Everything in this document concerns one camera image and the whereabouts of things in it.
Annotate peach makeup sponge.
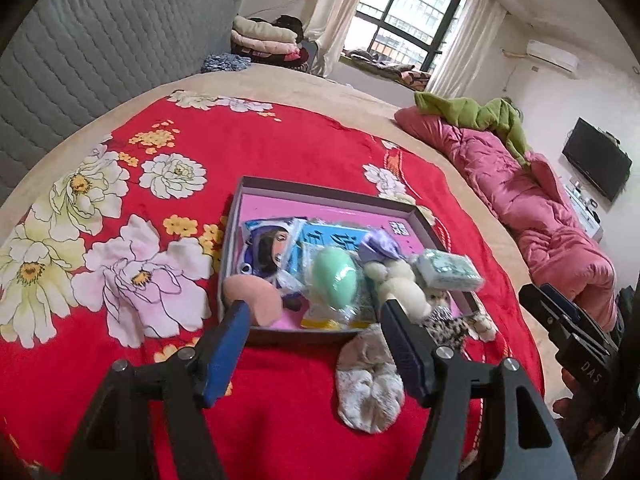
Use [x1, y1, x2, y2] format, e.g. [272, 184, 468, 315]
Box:
[222, 275, 283, 328]

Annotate white air conditioner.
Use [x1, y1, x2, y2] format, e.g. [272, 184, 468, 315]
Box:
[525, 40, 580, 73]

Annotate yellow wipes packet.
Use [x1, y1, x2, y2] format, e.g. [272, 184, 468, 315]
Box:
[299, 280, 382, 334]

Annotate black framed window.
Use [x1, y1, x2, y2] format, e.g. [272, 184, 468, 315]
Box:
[352, 0, 461, 73]

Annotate black television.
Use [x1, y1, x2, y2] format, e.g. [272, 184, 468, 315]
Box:
[561, 117, 633, 203]

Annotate pink book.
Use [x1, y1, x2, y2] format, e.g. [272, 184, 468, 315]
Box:
[239, 194, 422, 333]

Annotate white television cabinet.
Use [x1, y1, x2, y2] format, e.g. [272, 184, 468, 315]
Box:
[562, 180, 606, 241]

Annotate white curtain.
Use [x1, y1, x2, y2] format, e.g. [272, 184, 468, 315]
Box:
[304, 0, 381, 78]
[427, 0, 506, 98]

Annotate grey chair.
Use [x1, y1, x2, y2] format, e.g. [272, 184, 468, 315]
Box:
[299, 40, 321, 75]

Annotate leopard print scrunchie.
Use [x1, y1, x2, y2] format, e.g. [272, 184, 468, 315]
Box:
[422, 307, 476, 348]

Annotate shallow cardboard box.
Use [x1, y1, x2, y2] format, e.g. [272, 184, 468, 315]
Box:
[218, 176, 476, 346]

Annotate windowsill cushions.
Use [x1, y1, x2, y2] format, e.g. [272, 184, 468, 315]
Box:
[342, 47, 433, 88]

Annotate person's right hand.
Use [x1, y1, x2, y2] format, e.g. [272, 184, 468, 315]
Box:
[551, 366, 583, 417]

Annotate grey quilted headboard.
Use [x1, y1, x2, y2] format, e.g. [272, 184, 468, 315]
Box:
[0, 0, 241, 201]

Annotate stack of folded clothes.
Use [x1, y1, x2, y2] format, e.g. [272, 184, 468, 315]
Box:
[230, 14, 313, 73]

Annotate green garment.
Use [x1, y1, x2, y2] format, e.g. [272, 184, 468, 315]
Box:
[414, 91, 533, 166]

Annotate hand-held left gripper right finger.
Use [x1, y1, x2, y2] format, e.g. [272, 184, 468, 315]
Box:
[380, 299, 578, 480]

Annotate red floral blanket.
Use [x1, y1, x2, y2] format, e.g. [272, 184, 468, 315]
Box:
[0, 90, 546, 473]

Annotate green egg sponge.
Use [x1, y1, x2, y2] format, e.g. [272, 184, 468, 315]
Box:
[312, 246, 360, 310]

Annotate white blue cartoon packet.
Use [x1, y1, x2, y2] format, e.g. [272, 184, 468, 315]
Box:
[241, 216, 308, 306]

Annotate grey sock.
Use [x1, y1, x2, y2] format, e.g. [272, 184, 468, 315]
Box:
[335, 324, 405, 435]

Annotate blue patterned cloth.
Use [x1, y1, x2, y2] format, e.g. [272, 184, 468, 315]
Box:
[201, 52, 251, 75]

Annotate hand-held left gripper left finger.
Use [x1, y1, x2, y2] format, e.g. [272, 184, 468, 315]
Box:
[60, 300, 252, 480]

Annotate teal tissue pack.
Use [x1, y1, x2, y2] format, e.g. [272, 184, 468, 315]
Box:
[416, 249, 485, 293]

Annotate purple ribbon plush bunny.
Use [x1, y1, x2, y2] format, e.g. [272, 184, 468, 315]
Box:
[359, 229, 433, 322]

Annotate pink quilt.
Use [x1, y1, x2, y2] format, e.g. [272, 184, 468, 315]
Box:
[395, 107, 623, 333]

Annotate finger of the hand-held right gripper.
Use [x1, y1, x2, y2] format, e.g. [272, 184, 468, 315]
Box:
[519, 284, 618, 358]
[540, 282, 591, 322]

